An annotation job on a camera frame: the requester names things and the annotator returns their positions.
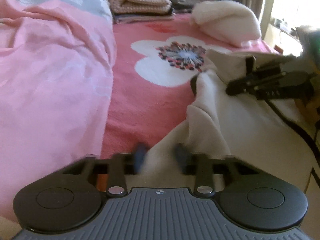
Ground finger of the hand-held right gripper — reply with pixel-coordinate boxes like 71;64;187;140
226;74;285;96
250;56;297;79

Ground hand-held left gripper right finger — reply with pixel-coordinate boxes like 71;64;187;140
174;142;259;197

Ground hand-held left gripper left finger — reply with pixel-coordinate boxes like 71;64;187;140
61;142;148;197

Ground beige jacket with black trim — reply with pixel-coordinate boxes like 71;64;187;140
125;49;320;240

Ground pink floral bed blanket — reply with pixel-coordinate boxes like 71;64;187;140
101;14;280;160

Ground white fleece folded blanket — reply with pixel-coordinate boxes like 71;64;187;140
191;1;262;48

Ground grey curtain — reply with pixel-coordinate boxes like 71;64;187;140
235;0;278;39

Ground folded lilac sheet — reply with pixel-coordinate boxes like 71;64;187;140
113;12;175;25

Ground pink grey floral duvet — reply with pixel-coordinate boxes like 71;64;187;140
0;0;118;218

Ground checked folded cloth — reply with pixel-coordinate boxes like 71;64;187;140
108;0;172;15

